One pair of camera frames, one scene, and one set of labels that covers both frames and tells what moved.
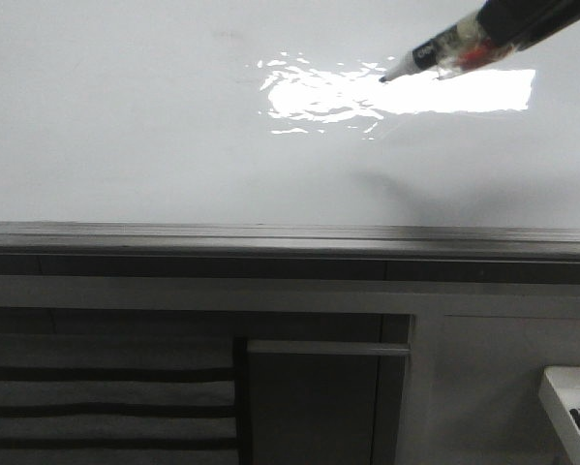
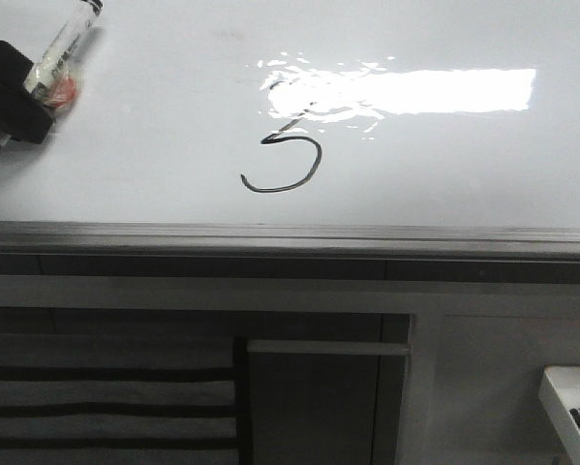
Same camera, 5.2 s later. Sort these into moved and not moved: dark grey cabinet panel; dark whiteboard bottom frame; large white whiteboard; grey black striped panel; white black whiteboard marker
Moved: white black whiteboard marker
Not moved: dark whiteboard bottom frame; grey black striped panel; dark grey cabinet panel; large white whiteboard
